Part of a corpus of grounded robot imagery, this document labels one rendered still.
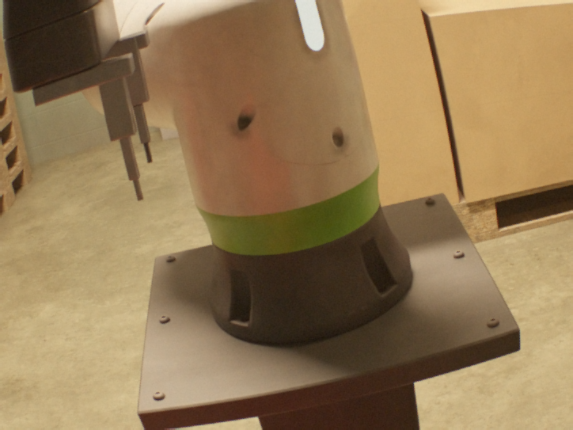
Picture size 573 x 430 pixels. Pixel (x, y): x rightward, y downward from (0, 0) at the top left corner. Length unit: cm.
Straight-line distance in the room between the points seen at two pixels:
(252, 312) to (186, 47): 19
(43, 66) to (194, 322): 35
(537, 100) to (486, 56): 22
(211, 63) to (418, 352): 22
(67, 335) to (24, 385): 33
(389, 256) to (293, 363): 11
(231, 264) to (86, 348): 215
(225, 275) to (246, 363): 7
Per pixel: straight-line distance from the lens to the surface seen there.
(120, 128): 37
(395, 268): 64
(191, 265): 77
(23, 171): 474
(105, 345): 274
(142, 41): 42
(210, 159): 59
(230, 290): 63
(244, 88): 56
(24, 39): 37
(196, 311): 69
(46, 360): 277
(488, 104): 268
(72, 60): 36
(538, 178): 280
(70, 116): 499
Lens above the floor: 122
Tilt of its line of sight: 22 degrees down
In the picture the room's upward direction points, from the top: 13 degrees counter-clockwise
